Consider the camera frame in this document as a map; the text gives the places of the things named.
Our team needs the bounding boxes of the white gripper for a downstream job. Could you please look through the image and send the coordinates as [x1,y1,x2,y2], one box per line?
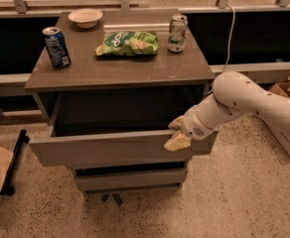
[164,94,243,152]

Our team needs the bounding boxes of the grey top drawer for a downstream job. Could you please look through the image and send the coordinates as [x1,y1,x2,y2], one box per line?
[30,95,217,170]

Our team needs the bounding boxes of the grey drawer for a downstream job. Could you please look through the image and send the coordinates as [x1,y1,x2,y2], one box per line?
[74,168,188,191]
[30,95,217,170]

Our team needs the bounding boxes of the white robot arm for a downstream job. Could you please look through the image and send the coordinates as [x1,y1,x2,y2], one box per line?
[164,71,290,152]

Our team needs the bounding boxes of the grey drawer cabinet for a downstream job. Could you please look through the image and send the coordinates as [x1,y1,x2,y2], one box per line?
[26,9,214,180]

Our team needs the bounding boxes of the grey bottom drawer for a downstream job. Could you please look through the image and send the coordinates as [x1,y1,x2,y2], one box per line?
[74,168,188,191]

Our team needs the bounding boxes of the blue tape cross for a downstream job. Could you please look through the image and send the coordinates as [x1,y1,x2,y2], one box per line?
[100,192,124,208]

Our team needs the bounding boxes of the white green soda can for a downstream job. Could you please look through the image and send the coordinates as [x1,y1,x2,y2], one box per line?
[168,14,188,53]

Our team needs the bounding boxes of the green chip bag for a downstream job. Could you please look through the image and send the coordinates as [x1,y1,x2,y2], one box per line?
[95,31,159,57]

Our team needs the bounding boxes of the white bowl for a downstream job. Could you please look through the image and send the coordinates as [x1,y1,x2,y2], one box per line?
[69,8,103,29]

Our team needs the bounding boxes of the blue soda can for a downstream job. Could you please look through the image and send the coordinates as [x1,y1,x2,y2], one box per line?
[42,27,71,68]

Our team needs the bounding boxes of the black stand leg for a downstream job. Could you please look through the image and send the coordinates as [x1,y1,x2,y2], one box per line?
[0,129,30,196]

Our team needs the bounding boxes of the white cable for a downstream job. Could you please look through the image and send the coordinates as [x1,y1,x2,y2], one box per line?
[207,4,236,94]

